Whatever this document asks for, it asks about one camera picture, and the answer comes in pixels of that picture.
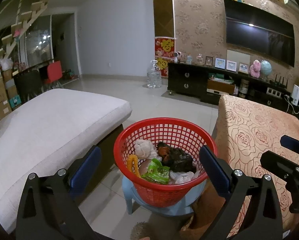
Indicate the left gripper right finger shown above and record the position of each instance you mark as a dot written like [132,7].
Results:
[233,186]

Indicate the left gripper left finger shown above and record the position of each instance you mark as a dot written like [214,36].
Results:
[63,191]

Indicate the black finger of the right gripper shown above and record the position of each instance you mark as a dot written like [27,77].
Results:
[290,143]

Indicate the yellow foam fruit net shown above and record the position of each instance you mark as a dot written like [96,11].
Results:
[132,165]

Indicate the green snack wrapper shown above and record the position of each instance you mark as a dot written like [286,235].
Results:
[157,173]

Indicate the white tissue paper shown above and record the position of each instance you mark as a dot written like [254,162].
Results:
[175,178]

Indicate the light blue plastic stool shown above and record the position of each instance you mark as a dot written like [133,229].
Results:
[165,203]

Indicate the white cushioned sofa bench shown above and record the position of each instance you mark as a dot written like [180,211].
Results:
[48,133]

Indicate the white router box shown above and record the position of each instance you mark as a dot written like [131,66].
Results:
[295,95]

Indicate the rose patterned tablecloth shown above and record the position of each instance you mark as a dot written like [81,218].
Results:
[244,130]

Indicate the red plastic mesh basket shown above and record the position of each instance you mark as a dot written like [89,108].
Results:
[177,133]

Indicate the light blue globe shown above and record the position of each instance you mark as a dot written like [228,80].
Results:
[265,69]

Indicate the small white tissue ball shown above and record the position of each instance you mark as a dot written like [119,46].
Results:
[144,149]

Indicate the pink plush toy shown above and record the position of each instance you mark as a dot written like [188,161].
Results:
[254,69]

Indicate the black TV cabinet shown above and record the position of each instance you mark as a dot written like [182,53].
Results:
[208,84]

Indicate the stacked cardboard boxes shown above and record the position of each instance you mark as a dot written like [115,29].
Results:
[9,97]

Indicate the red chair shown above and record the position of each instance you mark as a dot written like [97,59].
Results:
[54,73]

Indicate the clear large water bottle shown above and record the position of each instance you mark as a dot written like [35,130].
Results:
[154,79]

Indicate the white wooden ladder shelf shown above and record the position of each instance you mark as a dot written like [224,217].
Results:
[16,17]

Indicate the wall mounted black television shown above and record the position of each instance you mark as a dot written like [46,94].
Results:
[256,29]

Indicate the red festive wall poster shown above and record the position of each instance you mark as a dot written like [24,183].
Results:
[164,53]

